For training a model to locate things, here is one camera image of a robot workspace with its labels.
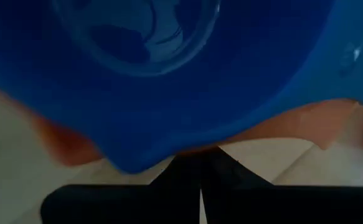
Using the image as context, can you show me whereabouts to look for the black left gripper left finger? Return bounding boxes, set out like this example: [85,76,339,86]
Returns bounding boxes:
[40,148,202,224]

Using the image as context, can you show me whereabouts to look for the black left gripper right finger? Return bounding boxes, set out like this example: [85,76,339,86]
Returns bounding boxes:
[200,146,363,224]

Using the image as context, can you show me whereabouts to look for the light blue measuring cup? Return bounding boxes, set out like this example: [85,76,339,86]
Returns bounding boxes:
[0,0,363,174]

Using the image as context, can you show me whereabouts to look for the orange measuring cup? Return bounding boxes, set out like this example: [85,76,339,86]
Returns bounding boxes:
[0,79,363,167]

